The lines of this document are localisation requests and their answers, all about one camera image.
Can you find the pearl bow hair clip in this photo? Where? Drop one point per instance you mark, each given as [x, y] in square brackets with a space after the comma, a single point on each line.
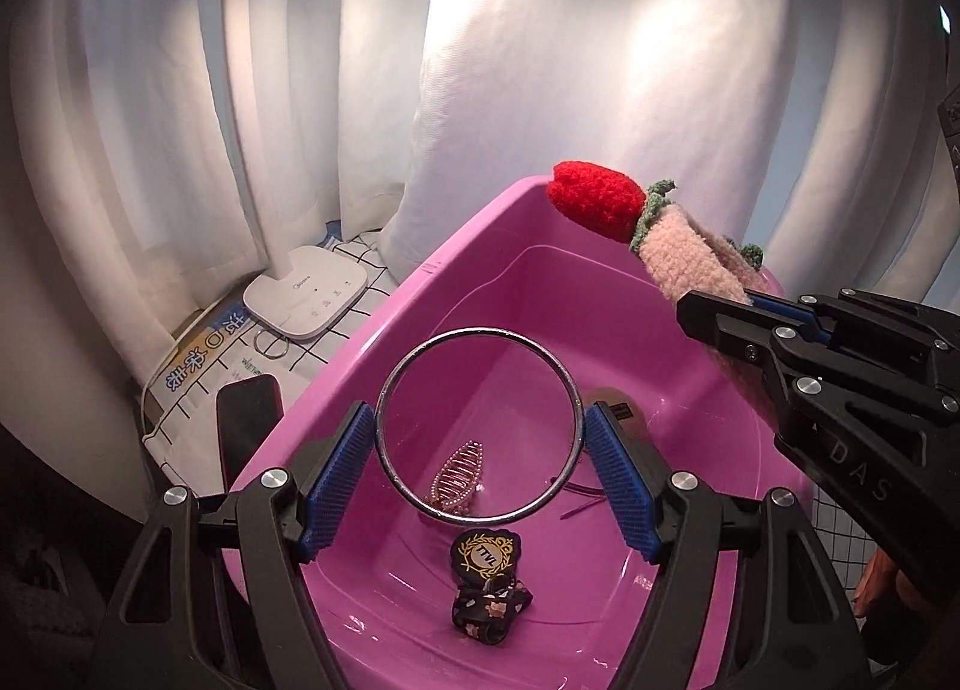
[455, 485]

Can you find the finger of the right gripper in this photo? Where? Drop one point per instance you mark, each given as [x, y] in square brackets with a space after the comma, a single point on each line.
[792, 320]

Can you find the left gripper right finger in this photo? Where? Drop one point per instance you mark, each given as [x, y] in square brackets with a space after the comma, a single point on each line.
[791, 625]

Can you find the pink strawberry plush headband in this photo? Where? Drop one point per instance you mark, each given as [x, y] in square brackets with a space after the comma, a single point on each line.
[679, 254]

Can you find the pink plastic tub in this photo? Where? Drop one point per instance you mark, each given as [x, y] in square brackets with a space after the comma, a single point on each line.
[384, 589]

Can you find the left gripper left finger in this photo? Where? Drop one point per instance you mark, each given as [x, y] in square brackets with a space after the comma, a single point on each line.
[164, 626]

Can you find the blue printed cardboard box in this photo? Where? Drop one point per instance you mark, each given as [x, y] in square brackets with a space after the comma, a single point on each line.
[198, 348]

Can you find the dark metal hair clips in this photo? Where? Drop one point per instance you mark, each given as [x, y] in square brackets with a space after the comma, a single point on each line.
[588, 497]

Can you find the white curtain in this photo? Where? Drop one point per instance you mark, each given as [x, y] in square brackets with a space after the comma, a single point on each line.
[807, 126]

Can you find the black gold embroidered badge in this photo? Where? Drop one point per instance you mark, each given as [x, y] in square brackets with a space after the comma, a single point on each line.
[479, 555]

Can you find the white lamp base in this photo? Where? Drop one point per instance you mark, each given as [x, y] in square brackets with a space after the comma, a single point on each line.
[311, 297]

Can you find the large silver bangle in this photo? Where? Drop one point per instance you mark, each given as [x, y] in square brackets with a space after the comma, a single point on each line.
[497, 387]

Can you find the black smartphone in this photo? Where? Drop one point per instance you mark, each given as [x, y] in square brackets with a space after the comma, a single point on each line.
[246, 411]

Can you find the black floral scrunchie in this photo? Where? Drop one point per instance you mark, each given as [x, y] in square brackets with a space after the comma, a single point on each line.
[485, 612]

